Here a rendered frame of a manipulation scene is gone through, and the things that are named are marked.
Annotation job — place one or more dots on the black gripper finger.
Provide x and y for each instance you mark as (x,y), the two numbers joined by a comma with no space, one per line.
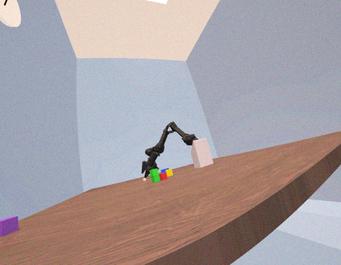
(146,173)
(143,168)

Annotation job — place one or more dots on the purple block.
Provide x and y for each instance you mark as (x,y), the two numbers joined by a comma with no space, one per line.
(8,225)

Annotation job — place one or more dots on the green block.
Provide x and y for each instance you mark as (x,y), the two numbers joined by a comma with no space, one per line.
(154,172)
(155,178)

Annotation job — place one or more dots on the yellow block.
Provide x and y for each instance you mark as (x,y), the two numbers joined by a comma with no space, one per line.
(169,172)

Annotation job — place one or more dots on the red block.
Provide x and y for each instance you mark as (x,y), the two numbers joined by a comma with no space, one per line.
(163,176)

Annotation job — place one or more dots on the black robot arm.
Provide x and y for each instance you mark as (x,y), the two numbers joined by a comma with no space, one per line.
(155,151)

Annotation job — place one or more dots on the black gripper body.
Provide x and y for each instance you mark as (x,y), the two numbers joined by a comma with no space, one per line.
(149,163)

